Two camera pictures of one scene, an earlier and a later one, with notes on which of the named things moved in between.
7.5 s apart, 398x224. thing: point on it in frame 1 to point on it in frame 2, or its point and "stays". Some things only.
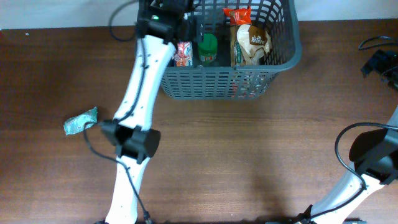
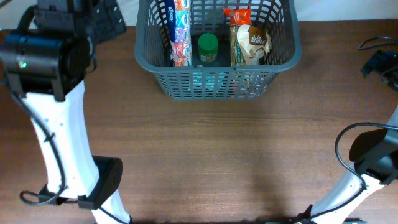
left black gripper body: x=190 y=33 to x=107 y=25
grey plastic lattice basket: x=229 y=82 stays
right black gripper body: x=382 y=61 stays
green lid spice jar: x=208 y=49 stays
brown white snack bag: x=254 y=42 stays
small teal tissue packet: x=81 y=122 to x=209 y=81
